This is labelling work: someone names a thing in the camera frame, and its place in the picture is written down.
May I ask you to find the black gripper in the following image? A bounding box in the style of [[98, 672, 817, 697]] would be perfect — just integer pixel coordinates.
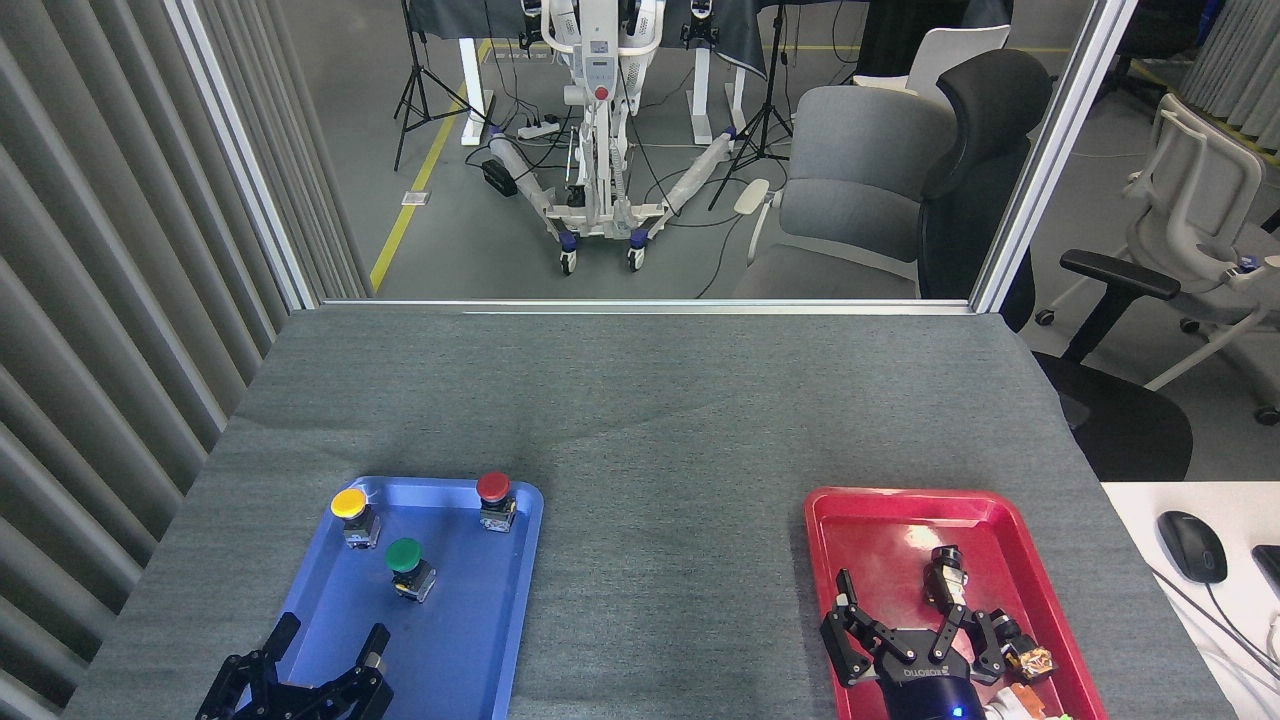
[[195, 612, 393, 720], [822, 570, 1022, 720]]

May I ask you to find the green push button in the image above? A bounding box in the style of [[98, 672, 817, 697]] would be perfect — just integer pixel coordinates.
[[385, 538, 438, 604]]

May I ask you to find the yellow push button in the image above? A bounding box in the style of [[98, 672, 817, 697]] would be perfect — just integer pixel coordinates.
[[330, 487, 383, 550]]

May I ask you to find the red push button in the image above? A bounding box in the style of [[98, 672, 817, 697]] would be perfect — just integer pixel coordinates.
[[475, 472, 519, 533]]

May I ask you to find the red plastic tray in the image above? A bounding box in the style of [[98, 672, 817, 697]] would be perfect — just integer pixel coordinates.
[[804, 487, 1109, 720]]

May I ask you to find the blue plastic tray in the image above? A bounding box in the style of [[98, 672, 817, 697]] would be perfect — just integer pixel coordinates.
[[245, 476, 545, 720]]

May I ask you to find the white desk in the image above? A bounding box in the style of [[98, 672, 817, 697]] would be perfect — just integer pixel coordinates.
[[1100, 482, 1280, 720]]

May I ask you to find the black computer mouse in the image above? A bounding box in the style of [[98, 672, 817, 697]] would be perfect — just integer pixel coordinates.
[[1157, 510, 1229, 585]]

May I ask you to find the grey office chair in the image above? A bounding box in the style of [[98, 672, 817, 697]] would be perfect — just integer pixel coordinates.
[[733, 85, 961, 300]]

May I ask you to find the black office chair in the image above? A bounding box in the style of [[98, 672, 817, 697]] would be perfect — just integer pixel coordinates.
[[918, 48, 1194, 483]]

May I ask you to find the white mesh office chair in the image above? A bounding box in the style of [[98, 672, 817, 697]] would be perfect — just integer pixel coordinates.
[[1035, 93, 1280, 426]]

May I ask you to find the black tripod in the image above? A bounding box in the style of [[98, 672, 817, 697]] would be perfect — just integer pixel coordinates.
[[393, 0, 491, 172], [708, 0, 797, 212]]

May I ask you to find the white table leg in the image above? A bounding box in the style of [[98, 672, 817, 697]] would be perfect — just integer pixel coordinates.
[[458, 37, 497, 147], [690, 45, 748, 147]]

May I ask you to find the white plastic chair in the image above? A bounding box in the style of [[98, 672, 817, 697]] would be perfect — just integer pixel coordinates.
[[853, 25, 1012, 98]]

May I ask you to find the white stand on wheels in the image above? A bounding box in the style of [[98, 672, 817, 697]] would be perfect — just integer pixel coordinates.
[[487, 0, 741, 276]]

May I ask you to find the grey curtain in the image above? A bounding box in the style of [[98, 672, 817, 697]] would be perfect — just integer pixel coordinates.
[[1178, 0, 1280, 153]]

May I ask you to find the black silver selector switch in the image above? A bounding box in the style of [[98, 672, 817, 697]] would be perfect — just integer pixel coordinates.
[[925, 545, 971, 613]]

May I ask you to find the black amber selector switch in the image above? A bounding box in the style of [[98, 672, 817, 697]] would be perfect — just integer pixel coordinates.
[[998, 610, 1058, 685]]

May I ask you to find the white orange switch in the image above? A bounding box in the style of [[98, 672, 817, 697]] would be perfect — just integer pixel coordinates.
[[985, 683, 1073, 720]]

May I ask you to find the silver frame rail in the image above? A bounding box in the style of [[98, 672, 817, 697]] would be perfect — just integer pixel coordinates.
[[318, 297, 977, 317]]

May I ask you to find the silver frame post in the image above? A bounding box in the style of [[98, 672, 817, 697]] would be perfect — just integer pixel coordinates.
[[970, 0, 1141, 314], [165, 0, 323, 311]]

